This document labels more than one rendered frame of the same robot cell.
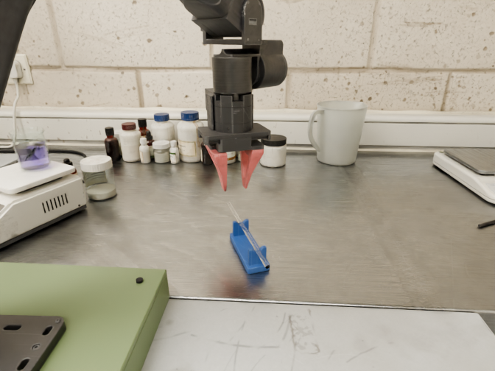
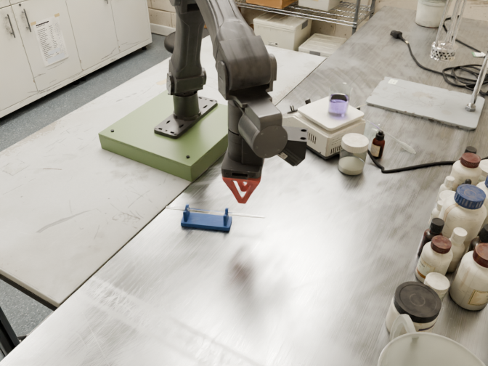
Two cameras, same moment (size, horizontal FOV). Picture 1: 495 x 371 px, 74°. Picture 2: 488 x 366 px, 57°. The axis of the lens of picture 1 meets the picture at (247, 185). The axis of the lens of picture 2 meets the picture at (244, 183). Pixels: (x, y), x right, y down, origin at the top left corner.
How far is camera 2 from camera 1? 101 cm
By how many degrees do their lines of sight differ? 94
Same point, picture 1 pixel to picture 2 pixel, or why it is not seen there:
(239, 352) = (137, 194)
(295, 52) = not seen: outside the picture
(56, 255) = not seen: hidden behind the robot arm
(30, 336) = (173, 129)
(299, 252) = (186, 249)
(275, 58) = (249, 126)
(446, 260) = (100, 335)
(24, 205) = (296, 122)
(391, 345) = (88, 245)
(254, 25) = (221, 82)
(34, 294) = (204, 131)
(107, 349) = (154, 147)
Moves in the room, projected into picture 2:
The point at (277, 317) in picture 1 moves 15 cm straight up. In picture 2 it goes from (143, 213) to (132, 153)
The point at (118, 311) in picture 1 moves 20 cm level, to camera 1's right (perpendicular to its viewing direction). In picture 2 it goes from (172, 150) to (116, 201)
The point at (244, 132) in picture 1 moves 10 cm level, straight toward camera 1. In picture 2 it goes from (228, 155) to (179, 141)
